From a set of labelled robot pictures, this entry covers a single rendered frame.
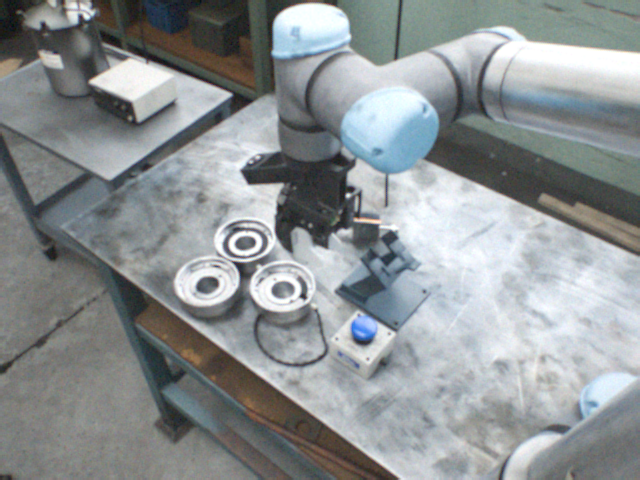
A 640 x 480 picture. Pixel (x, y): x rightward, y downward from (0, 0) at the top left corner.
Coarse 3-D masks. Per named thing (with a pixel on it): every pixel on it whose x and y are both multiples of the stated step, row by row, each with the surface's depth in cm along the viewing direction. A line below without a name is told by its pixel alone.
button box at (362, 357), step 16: (352, 320) 88; (336, 336) 86; (352, 336) 85; (384, 336) 86; (336, 352) 86; (352, 352) 84; (368, 352) 84; (384, 352) 86; (352, 368) 86; (368, 368) 83
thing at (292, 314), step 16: (256, 272) 95; (272, 272) 96; (304, 272) 96; (256, 288) 94; (272, 288) 95; (288, 288) 97; (256, 304) 91; (304, 304) 90; (272, 320) 93; (288, 320) 91
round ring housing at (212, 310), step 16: (208, 256) 97; (192, 272) 97; (208, 272) 96; (176, 288) 93; (192, 288) 94; (224, 288) 94; (240, 288) 95; (192, 304) 90; (208, 304) 90; (224, 304) 92
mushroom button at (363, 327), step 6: (360, 318) 84; (366, 318) 84; (354, 324) 84; (360, 324) 84; (366, 324) 84; (372, 324) 84; (354, 330) 83; (360, 330) 83; (366, 330) 83; (372, 330) 83; (354, 336) 83; (360, 336) 83; (366, 336) 83; (372, 336) 83
